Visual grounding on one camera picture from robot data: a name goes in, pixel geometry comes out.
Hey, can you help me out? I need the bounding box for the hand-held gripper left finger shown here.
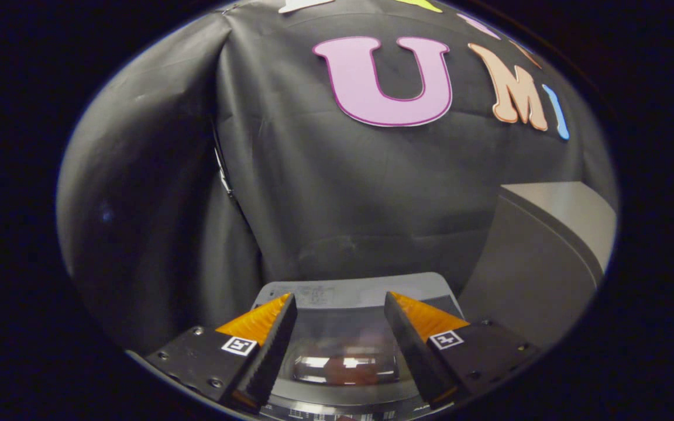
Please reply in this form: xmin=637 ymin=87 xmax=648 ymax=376
xmin=145 ymin=292 xmax=298 ymax=413

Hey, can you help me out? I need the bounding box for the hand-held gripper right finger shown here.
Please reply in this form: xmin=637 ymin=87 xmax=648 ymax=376
xmin=384 ymin=291 xmax=542 ymax=410

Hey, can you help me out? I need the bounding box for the grey washing machine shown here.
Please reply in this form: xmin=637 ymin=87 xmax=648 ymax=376
xmin=252 ymin=272 xmax=466 ymax=421

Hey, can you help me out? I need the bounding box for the grey cabinet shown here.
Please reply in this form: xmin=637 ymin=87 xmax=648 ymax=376
xmin=457 ymin=181 xmax=617 ymax=353

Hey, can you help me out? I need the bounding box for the black backdrop cloth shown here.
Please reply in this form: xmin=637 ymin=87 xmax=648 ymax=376
xmin=56 ymin=0 xmax=620 ymax=358

